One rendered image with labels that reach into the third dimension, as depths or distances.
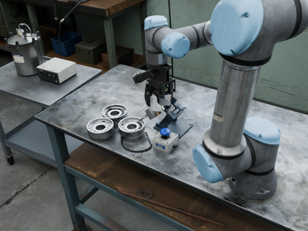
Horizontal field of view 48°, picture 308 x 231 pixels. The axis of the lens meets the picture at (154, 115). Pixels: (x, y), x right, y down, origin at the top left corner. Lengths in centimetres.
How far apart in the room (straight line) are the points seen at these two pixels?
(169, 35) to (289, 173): 61
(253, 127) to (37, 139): 174
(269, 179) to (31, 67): 157
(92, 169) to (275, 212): 85
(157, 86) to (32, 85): 109
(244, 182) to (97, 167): 76
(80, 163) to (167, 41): 84
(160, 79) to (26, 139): 149
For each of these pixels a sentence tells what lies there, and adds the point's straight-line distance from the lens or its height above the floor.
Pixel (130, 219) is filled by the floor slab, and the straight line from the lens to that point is 213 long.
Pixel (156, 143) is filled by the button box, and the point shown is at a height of 83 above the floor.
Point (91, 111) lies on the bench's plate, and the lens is 156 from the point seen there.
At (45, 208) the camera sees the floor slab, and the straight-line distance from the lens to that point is 230.
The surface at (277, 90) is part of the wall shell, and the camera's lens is 290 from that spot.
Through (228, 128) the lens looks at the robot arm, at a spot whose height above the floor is 111.
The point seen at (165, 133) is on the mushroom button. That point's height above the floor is 87.
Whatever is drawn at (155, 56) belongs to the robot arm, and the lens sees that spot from 117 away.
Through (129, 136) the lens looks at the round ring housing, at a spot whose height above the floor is 82.
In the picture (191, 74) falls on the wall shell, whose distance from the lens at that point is 317.
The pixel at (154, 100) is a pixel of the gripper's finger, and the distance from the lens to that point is 126.
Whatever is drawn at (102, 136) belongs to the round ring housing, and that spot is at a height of 82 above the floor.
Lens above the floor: 163
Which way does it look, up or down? 34 degrees down
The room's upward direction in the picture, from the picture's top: 3 degrees counter-clockwise
